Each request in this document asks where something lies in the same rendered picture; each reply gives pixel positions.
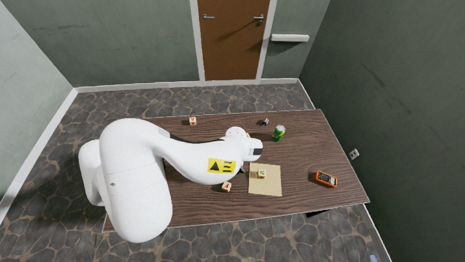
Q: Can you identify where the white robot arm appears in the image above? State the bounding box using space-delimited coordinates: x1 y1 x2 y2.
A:
79 118 262 243

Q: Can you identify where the beige mat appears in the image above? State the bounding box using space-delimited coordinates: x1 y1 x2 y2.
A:
249 163 282 197

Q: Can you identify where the green drink can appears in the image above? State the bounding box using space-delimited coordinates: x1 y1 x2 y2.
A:
273 125 285 141

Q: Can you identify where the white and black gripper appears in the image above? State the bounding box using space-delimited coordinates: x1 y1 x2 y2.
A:
236 161 245 175

